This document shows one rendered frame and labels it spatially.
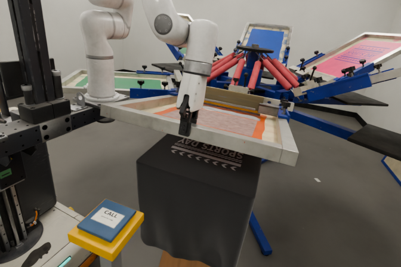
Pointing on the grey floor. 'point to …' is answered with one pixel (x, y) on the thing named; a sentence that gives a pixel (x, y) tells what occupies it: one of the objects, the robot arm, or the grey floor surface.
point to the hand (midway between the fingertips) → (187, 126)
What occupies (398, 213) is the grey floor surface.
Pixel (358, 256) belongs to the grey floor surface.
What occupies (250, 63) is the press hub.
